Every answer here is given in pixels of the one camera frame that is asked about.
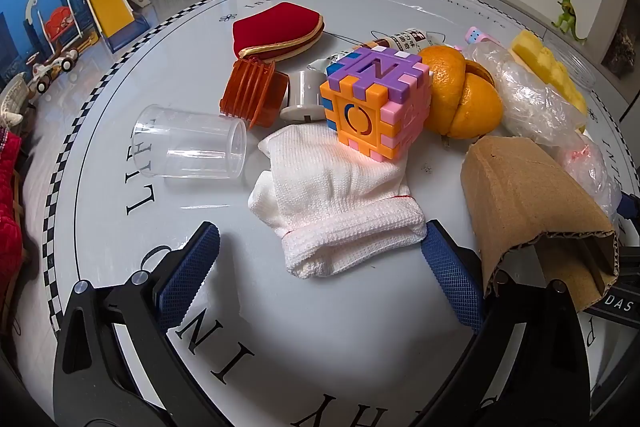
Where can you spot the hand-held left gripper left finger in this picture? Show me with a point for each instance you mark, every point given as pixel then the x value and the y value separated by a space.
pixel 190 277

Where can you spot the colourful puzzle cube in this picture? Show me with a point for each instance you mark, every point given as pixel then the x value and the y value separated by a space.
pixel 372 102

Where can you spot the white knit glove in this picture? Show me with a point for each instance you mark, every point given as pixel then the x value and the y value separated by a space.
pixel 340 202

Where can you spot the brown cardboard piece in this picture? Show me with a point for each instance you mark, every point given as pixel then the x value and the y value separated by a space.
pixel 530 207

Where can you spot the clear plastic bag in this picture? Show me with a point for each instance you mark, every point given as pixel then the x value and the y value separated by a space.
pixel 535 102

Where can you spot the pink toy block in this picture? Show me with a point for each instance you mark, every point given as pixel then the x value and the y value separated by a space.
pixel 477 36

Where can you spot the ride-on toy car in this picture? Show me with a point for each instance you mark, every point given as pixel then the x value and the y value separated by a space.
pixel 50 69

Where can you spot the clear glass dish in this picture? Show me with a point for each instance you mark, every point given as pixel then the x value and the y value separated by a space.
pixel 580 69

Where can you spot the white plastic spool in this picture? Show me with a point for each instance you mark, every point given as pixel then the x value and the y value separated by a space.
pixel 302 94

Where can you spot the red velvet pouch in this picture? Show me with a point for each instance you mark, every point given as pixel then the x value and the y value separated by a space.
pixel 272 29

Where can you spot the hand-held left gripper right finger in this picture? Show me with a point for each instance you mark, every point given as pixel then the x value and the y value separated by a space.
pixel 450 277

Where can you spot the yellow sponge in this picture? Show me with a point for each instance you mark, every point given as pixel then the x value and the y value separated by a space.
pixel 545 62

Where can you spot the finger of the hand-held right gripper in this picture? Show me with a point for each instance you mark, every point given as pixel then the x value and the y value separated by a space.
pixel 629 207

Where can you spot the clear plastic cup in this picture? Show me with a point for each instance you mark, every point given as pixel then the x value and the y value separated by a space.
pixel 200 142

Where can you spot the yellow toy slide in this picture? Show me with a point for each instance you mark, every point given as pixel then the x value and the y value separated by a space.
pixel 117 9

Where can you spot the red patterned blanket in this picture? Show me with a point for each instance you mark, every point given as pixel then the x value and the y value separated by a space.
pixel 10 217

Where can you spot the pale green printed packet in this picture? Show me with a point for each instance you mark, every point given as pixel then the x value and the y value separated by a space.
pixel 407 38

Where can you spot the white small chair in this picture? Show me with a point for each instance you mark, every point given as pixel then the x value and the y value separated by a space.
pixel 12 102

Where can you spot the green dinosaur toy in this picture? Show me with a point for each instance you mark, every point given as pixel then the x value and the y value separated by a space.
pixel 567 14

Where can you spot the white toy swing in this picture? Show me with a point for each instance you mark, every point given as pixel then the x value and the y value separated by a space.
pixel 55 17

